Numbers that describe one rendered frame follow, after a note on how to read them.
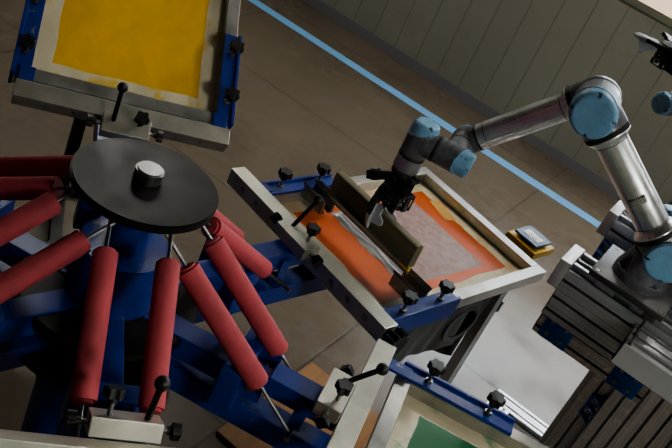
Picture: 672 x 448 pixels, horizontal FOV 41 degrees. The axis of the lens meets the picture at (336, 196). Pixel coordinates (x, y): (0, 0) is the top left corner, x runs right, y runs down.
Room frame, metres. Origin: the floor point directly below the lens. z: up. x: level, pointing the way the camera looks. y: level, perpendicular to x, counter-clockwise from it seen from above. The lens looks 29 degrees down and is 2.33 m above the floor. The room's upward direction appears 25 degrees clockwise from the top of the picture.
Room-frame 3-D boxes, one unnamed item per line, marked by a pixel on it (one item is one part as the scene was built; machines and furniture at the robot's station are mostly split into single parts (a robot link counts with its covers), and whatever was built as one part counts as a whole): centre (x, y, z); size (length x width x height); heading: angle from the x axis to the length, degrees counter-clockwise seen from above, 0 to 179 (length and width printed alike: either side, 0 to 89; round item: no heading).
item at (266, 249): (1.95, 0.08, 1.02); 0.17 x 0.06 x 0.05; 144
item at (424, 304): (2.05, -0.34, 0.98); 0.30 x 0.05 x 0.07; 144
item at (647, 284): (2.23, -0.85, 1.31); 0.15 x 0.15 x 0.10
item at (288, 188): (2.38, 0.12, 0.98); 0.30 x 0.05 x 0.07; 144
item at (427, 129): (2.22, -0.14, 1.37); 0.09 x 0.08 x 0.11; 80
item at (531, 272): (2.41, -0.25, 0.97); 0.79 x 0.58 x 0.04; 144
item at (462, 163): (2.22, -0.24, 1.37); 0.11 x 0.11 x 0.08; 80
